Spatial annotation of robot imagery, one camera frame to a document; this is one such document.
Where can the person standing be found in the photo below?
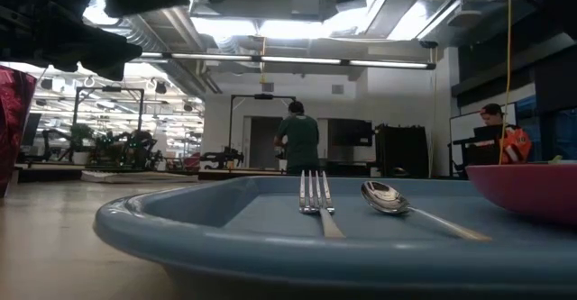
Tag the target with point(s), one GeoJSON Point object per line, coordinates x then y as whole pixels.
{"type": "Point", "coordinates": [299, 142]}

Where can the black cabinet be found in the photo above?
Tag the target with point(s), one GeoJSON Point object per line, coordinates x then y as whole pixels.
{"type": "Point", "coordinates": [401, 151]}

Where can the black metal frame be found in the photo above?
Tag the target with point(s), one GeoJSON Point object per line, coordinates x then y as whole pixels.
{"type": "Point", "coordinates": [76, 106]}
{"type": "Point", "coordinates": [231, 124]}

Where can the potted green plant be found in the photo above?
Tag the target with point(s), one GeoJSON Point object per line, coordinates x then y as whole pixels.
{"type": "Point", "coordinates": [81, 138]}

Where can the pink bowl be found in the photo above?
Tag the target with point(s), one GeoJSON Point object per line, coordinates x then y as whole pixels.
{"type": "Point", "coordinates": [527, 192]}

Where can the whiteboard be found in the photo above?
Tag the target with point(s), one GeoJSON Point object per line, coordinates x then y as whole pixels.
{"type": "Point", "coordinates": [460, 129]}

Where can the person seated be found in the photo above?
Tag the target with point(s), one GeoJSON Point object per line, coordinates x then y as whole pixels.
{"type": "Point", "coordinates": [514, 144]}

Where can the long ceiling light fixture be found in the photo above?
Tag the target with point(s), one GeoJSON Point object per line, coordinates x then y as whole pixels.
{"type": "Point", "coordinates": [288, 60]}

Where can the black wall monitor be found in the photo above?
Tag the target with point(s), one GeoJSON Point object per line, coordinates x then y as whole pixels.
{"type": "Point", "coordinates": [349, 132]}

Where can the red shiny bag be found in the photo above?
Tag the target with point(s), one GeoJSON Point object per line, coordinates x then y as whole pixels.
{"type": "Point", "coordinates": [13, 124]}

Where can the black background robot arm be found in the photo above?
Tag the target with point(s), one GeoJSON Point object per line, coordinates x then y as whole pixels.
{"type": "Point", "coordinates": [223, 158]}

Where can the blue plastic tray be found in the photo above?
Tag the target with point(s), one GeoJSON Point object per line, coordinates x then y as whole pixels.
{"type": "Point", "coordinates": [225, 246]}

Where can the black laptop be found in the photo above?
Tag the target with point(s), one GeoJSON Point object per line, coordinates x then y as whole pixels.
{"type": "Point", "coordinates": [484, 144]}

